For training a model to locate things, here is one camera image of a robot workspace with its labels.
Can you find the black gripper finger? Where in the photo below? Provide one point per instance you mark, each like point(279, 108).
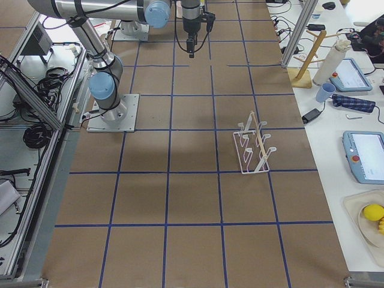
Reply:
point(190, 42)

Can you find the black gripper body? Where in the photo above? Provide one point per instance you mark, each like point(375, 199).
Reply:
point(191, 27)

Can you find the blue cup on desk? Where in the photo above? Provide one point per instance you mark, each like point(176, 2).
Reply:
point(325, 91)

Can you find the wooden mug tree stand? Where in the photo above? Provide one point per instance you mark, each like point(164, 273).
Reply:
point(300, 78)

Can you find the black power adapter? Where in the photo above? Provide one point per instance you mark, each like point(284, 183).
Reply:
point(311, 115)

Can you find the blue teach pendant far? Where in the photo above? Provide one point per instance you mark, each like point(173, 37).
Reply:
point(348, 77)

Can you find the blue teach pendant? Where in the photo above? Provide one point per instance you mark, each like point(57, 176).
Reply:
point(348, 77)
point(364, 153)

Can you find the folded blue plaid umbrella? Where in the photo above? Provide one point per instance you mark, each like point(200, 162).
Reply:
point(357, 104)

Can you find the blue teach pendant near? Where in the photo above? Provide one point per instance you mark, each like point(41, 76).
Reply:
point(364, 153)

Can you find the cream tray on desk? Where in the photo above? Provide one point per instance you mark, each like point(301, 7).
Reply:
point(369, 230)

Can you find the yellow lemon toy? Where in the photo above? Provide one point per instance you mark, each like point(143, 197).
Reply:
point(373, 212)

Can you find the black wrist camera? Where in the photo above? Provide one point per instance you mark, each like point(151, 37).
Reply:
point(209, 19)

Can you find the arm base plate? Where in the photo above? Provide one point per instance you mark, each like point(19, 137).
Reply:
point(130, 31)
point(120, 119)

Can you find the white wire cup rack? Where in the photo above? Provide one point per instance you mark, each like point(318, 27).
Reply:
point(250, 147)

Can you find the aluminium frame post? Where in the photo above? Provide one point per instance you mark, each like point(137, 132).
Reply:
point(302, 22)

